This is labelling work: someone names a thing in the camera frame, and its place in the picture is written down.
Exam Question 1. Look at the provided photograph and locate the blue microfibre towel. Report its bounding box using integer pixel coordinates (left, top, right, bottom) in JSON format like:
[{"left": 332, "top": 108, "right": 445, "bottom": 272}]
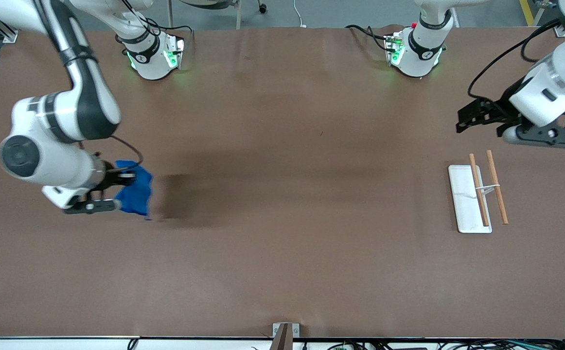
[{"left": 114, "top": 160, "right": 154, "bottom": 220}]

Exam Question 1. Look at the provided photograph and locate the wooden rack rod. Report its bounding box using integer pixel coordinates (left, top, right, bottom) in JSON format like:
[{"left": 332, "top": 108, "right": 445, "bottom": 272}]
[
  {"left": 469, "top": 153, "right": 490, "bottom": 227},
  {"left": 486, "top": 150, "right": 509, "bottom": 225}
]

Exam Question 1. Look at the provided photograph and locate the brown table cover sheet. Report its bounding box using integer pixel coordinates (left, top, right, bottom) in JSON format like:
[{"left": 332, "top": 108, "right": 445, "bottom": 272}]
[{"left": 0, "top": 24, "right": 565, "bottom": 339}]

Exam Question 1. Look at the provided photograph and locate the office chair base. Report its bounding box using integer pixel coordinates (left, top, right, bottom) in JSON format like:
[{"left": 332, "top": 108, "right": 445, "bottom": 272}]
[{"left": 168, "top": 0, "right": 268, "bottom": 30}]

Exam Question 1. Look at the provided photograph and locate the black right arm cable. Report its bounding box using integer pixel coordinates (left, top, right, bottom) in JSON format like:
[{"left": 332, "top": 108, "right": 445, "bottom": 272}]
[{"left": 109, "top": 135, "right": 144, "bottom": 169}]

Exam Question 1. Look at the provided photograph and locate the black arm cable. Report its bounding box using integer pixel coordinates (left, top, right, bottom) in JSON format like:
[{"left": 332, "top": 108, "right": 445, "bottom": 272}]
[
  {"left": 109, "top": 135, "right": 144, "bottom": 169},
  {"left": 467, "top": 18, "right": 563, "bottom": 100}
]

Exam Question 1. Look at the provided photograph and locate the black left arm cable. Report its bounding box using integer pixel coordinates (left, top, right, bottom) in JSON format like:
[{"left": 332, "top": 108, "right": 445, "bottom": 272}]
[{"left": 467, "top": 18, "right": 563, "bottom": 100}]

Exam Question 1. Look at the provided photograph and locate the white rack base plate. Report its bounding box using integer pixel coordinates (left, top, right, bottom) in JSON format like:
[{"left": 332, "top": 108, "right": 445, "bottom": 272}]
[{"left": 448, "top": 165, "right": 493, "bottom": 234}]

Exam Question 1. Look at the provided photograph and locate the aluminium frame profile with bracket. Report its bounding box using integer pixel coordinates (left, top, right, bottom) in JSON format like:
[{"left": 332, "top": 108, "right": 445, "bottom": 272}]
[{"left": 533, "top": 0, "right": 565, "bottom": 38}]

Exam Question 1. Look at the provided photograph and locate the black left base cable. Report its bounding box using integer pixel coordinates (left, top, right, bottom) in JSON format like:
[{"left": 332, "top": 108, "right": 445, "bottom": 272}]
[{"left": 345, "top": 24, "right": 391, "bottom": 52}]

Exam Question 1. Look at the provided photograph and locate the black base cable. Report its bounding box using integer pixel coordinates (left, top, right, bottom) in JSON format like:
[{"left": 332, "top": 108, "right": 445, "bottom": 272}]
[
  {"left": 142, "top": 18, "right": 194, "bottom": 41},
  {"left": 345, "top": 24, "right": 391, "bottom": 52}
]

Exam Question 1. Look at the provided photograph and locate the black right base cable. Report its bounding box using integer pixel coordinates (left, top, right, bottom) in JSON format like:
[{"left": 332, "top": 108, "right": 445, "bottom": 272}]
[{"left": 142, "top": 18, "right": 194, "bottom": 41}]

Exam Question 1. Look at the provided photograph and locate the white floor cable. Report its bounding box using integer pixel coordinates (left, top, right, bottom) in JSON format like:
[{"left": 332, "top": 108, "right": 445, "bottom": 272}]
[{"left": 293, "top": 0, "right": 308, "bottom": 28}]

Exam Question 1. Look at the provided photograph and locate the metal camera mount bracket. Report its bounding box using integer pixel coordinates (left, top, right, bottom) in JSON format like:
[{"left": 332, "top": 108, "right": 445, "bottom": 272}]
[{"left": 270, "top": 323, "right": 300, "bottom": 350}]

